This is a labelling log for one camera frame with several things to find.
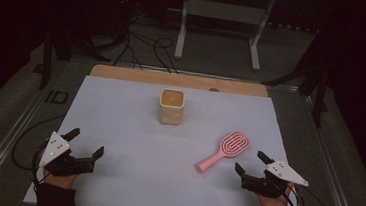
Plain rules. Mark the pink hairbrush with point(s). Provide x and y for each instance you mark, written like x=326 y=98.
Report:
x=230 y=145

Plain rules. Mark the white metal stand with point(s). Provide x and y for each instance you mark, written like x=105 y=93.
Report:
x=225 y=11

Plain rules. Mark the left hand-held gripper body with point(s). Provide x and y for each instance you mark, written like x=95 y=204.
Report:
x=55 y=147

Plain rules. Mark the wooden table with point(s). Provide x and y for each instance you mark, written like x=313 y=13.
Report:
x=173 y=79

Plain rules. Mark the beige square cup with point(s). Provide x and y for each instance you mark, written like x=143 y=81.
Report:
x=171 y=113

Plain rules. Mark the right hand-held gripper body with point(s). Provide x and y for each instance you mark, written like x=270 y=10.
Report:
x=282 y=172

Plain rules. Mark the person's right hand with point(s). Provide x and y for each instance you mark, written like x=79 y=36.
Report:
x=275 y=204

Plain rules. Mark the black stand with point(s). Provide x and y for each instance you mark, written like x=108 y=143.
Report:
x=47 y=57
x=320 y=95

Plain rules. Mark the person's left hand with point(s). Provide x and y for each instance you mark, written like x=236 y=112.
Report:
x=60 y=181

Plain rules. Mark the metal floor rail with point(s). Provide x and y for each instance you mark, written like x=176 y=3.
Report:
x=6 y=144
x=331 y=176

